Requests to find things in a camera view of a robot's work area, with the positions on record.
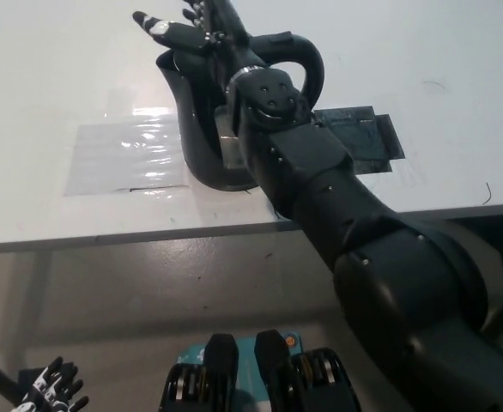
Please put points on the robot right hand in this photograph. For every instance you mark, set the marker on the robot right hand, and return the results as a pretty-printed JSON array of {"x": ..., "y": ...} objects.
[{"x": 217, "y": 26}]

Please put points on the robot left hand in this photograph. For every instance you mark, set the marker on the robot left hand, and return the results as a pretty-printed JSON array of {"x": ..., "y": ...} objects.
[{"x": 52, "y": 390}]

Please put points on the black electric kettle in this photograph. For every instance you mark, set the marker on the black electric kettle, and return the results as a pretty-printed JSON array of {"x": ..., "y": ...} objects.
[{"x": 195, "y": 141}]

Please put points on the black floor tape patch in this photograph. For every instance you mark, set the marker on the black floor tape patch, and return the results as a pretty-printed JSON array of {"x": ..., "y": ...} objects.
[{"x": 27, "y": 377}]

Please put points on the clear plastic sheet patch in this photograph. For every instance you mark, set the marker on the clear plastic sheet patch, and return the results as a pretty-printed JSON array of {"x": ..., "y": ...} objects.
[{"x": 105, "y": 159}]

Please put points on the black tape patch on table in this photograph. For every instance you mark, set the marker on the black tape patch on table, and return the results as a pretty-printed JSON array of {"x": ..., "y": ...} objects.
[{"x": 376, "y": 137}]

